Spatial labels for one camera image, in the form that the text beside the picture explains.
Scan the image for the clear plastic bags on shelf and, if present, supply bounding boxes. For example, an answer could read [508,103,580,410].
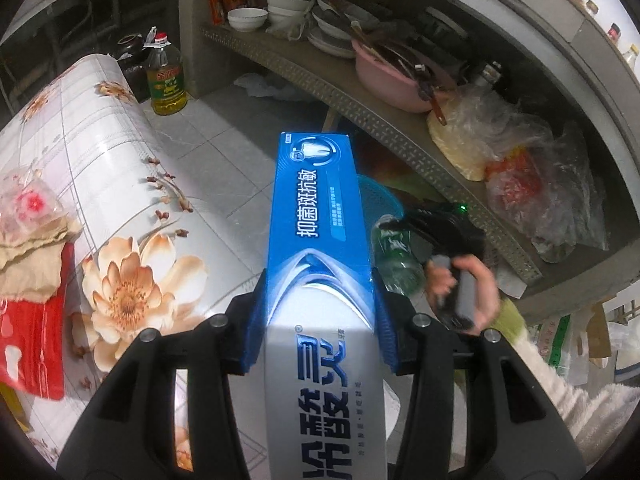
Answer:
[427,84,610,263]

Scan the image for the pink plastic basin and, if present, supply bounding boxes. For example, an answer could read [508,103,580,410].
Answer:
[352,39,457,114]

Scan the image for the stack of bowls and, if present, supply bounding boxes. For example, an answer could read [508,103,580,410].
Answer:
[267,0,314,41]

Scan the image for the cooking oil bottle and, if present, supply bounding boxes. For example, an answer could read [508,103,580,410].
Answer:
[145,32,188,116]

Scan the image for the perforated metal shelf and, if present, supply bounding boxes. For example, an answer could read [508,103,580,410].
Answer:
[201,24,542,285]

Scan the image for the dark jar on floor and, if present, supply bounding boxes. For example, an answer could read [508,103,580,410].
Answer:
[113,34,149,78]

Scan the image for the white ceramic bowl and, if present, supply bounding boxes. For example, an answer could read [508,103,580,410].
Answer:
[227,8,268,32]

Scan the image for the floral tablecloth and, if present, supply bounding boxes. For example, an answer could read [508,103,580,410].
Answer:
[0,53,281,470]

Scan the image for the blue toothpaste box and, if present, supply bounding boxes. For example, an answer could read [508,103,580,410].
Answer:
[264,132,387,479]

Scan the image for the person right hand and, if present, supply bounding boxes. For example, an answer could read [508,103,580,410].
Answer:
[425,255,500,336]

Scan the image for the torn brown paper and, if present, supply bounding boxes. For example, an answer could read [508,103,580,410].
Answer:
[1,216,82,304]

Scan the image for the green plastic bottle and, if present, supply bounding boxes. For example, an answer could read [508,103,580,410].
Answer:
[371,214,424,297]

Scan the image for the blue plastic waste basket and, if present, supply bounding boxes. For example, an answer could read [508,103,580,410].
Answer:
[358,174,405,244]

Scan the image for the clear plastic bag red print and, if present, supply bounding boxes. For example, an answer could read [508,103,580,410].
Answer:
[1,167,65,247]

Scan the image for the red snack bag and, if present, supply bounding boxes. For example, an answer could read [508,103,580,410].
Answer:
[1,243,74,401]

